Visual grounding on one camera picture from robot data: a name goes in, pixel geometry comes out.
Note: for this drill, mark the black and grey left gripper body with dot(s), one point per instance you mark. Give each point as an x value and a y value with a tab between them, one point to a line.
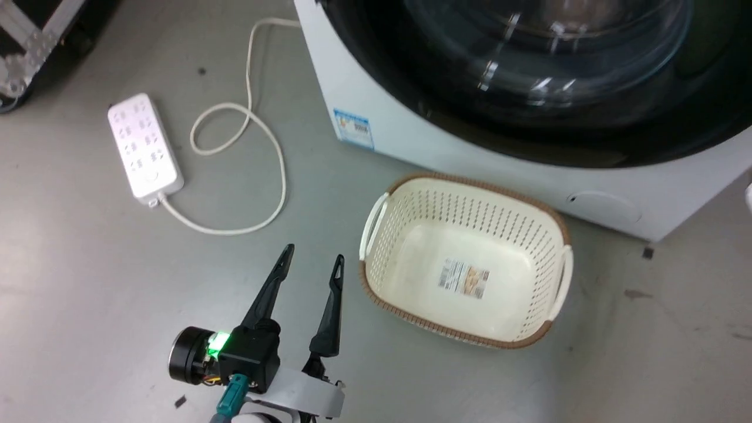
252	355

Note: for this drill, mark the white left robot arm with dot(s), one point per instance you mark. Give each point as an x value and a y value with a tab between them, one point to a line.
264	418

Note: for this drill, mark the cream plastic laundry basket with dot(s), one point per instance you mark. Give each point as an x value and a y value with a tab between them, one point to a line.
470	258

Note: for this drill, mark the black round washing machine door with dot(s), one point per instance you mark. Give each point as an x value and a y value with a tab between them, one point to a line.
546	76

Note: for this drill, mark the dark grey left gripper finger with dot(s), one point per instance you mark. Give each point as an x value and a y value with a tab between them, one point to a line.
269	292
332	317

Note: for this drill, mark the white power strip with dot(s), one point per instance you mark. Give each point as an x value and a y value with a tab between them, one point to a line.
144	147

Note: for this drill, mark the printed label sticker in basket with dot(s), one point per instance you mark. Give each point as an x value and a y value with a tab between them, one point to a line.
464	278

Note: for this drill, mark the blue energy label sticker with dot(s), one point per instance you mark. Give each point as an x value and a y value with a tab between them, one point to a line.
353	126

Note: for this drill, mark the black case with aluminium frame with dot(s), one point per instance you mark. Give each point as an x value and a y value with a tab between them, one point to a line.
35	41

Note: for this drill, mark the white washing machine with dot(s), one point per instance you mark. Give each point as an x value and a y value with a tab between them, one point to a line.
411	141

